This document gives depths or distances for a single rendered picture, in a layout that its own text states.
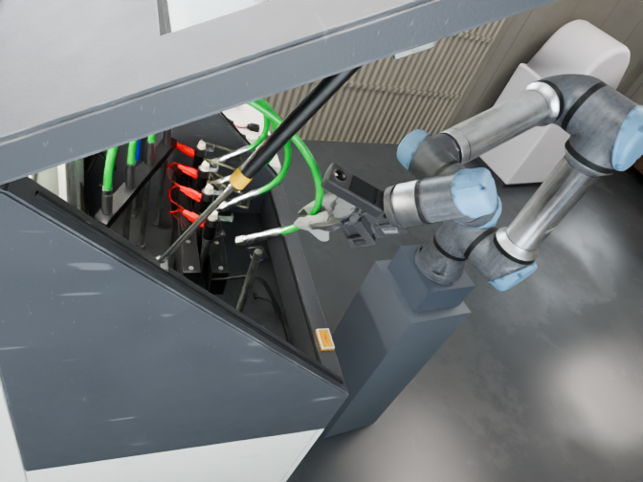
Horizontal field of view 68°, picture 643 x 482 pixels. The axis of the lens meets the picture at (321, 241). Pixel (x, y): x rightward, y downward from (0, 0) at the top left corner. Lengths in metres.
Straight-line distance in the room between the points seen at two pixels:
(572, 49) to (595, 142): 2.86
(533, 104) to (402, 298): 0.68
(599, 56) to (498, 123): 2.89
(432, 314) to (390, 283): 0.15
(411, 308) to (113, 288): 1.01
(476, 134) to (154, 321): 0.66
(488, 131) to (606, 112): 0.25
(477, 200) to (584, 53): 3.21
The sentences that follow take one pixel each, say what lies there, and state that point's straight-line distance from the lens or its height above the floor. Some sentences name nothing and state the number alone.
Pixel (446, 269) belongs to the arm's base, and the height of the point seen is 0.95.
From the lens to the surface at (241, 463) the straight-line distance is 1.22.
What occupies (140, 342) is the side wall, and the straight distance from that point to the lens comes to 0.71.
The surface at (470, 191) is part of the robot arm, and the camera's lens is 0.75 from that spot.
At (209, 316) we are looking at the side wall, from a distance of 0.67.
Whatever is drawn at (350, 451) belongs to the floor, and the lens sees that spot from 2.08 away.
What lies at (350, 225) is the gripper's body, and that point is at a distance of 0.86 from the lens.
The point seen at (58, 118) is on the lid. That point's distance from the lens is 0.43.
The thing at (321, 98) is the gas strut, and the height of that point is 1.58.
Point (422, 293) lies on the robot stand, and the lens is 1.41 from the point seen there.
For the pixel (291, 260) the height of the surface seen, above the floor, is 0.95.
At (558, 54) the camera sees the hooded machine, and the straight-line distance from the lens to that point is 3.99.
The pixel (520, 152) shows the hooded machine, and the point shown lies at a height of 0.32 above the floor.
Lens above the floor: 1.79
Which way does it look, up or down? 41 degrees down
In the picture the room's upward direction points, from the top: 24 degrees clockwise
